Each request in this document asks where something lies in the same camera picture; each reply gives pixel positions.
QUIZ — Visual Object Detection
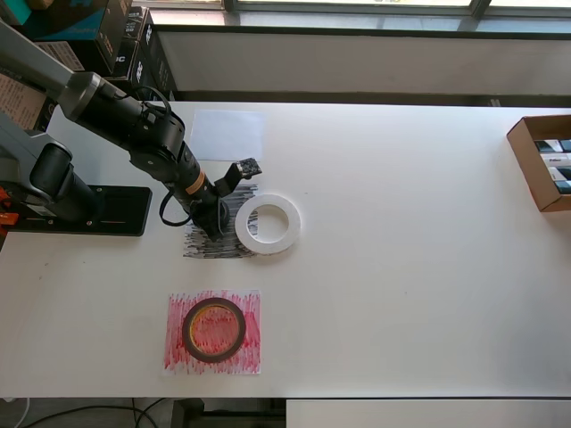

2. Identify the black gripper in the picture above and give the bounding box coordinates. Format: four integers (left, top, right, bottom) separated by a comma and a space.
188, 193, 225, 243

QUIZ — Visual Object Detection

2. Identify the small black tape roll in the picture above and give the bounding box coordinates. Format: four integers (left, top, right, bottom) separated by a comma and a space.
196, 201, 232, 242

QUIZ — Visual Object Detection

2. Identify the white tape roll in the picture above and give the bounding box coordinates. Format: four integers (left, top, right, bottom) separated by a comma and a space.
234, 192, 303, 256

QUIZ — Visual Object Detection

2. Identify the red tape roll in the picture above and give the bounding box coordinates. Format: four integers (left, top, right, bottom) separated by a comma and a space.
181, 298, 247, 363

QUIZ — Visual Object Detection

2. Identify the black scribbled paper sheet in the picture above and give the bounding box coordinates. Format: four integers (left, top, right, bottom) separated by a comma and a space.
181, 182, 261, 260

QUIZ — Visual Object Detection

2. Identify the blank white paper sheet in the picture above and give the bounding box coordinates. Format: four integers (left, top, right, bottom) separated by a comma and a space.
186, 110, 265, 163

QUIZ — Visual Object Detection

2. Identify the red scribbled paper sheet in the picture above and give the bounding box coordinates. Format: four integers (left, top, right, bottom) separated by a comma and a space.
161, 289, 262, 378

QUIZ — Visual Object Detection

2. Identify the black printed product box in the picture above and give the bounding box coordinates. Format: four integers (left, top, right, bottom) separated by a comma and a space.
95, 0, 152, 77
129, 20, 182, 103

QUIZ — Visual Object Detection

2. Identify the orange clamp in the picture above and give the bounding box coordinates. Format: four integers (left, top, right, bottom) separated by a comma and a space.
0, 185, 20, 227

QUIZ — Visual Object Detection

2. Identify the black box with white label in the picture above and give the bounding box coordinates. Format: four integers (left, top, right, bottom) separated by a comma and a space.
33, 38, 118, 84

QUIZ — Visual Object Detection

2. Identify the brown printed cardboard carton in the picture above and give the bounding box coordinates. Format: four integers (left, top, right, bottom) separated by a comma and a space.
0, 73, 51, 133

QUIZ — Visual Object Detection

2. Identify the teal product box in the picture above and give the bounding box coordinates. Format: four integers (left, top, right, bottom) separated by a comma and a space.
0, 0, 109, 42

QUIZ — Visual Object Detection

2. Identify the white board panel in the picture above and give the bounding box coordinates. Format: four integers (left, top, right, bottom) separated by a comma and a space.
285, 399, 571, 428

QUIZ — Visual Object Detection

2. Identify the open brown cardboard box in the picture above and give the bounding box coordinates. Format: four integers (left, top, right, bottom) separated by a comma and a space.
506, 114, 571, 213

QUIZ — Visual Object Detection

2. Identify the black camera cable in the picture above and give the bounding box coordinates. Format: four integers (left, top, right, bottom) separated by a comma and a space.
128, 86, 194, 227

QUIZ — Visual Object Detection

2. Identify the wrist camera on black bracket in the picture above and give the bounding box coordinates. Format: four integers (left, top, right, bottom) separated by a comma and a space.
212, 156, 263, 197

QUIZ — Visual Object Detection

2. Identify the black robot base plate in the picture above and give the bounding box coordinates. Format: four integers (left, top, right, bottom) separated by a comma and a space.
12, 185, 153, 237

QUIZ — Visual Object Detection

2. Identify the black table frame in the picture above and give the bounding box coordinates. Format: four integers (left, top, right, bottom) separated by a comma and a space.
171, 399, 286, 428

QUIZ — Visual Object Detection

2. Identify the black floor cable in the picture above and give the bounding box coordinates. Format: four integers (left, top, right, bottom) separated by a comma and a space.
26, 398, 179, 428

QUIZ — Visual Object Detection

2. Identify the white floor cable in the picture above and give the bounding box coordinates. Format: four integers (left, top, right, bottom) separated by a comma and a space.
0, 395, 32, 428

